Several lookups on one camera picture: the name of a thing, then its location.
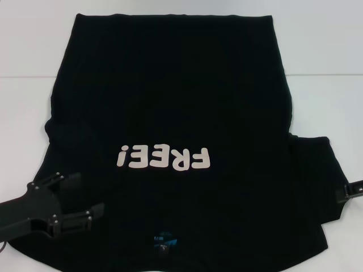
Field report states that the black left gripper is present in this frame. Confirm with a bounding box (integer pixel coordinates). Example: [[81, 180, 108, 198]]
[[0, 171, 106, 242]]

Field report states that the black shirt with FREE print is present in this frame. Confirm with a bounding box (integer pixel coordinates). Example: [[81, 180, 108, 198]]
[[8, 12, 354, 272]]

